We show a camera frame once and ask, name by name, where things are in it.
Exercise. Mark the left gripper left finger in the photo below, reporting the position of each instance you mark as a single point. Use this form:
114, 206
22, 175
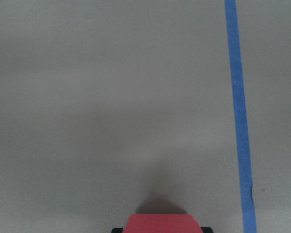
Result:
117, 230

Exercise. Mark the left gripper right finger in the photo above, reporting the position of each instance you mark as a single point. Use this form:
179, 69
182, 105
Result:
207, 229

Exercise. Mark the red block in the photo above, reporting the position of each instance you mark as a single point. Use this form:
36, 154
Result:
162, 223

